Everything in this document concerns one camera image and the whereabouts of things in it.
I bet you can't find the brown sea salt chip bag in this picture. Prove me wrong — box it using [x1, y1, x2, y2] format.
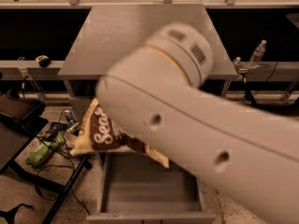
[70, 98, 169, 168]

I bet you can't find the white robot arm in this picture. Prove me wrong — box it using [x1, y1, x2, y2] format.
[96, 23, 299, 224]

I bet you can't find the bottom grey drawer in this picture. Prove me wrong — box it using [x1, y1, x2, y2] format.
[87, 152, 216, 224]

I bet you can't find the grey drawer cabinet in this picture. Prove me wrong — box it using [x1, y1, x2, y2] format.
[58, 3, 239, 224]

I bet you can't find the green chip bag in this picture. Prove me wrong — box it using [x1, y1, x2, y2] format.
[26, 132, 65, 167]

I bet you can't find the soda can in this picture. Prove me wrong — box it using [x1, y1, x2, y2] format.
[63, 109, 75, 123]

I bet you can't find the small white bowl on floor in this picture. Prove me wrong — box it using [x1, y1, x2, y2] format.
[64, 133, 77, 148]

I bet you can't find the black tripod stand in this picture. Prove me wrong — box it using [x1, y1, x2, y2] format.
[242, 73, 258, 107]

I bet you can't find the black computer mouse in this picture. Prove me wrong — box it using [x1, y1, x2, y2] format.
[36, 55, 51, 68]

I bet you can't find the clear plastic water bottle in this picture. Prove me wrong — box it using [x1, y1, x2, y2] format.
[249, 39, 267, 68]

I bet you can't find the dark side table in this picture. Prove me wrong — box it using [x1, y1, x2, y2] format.
[0, 90, 92, 224]

